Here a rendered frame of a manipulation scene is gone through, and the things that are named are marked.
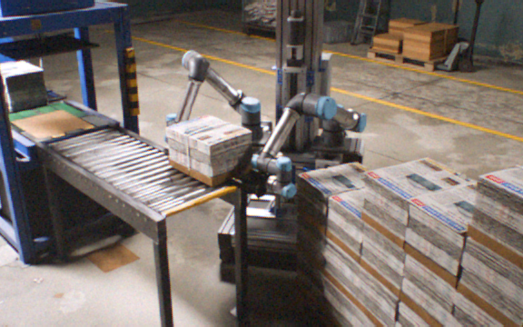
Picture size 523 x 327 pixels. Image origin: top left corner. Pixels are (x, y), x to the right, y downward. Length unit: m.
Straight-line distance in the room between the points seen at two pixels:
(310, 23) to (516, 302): 2.05
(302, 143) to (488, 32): 6.37
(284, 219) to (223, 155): 1.06
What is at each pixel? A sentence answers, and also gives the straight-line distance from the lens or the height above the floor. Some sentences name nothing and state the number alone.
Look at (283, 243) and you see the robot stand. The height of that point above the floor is 0.20.
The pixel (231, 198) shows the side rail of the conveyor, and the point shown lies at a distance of 2.98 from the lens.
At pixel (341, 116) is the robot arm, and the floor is 1.08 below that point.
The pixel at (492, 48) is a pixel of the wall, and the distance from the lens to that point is 9.58.
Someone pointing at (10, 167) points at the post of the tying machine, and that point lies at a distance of 3.74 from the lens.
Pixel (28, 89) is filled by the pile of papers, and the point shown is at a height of 0.93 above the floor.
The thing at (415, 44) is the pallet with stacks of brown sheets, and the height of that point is 0.35.
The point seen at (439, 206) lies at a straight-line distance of 2.23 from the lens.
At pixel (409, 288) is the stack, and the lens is 2.41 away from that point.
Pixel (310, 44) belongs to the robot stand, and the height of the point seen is 1.37.
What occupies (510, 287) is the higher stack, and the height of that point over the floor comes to 0.99.
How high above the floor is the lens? 2.05
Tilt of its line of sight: 24 degrees down
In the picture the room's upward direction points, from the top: straight up
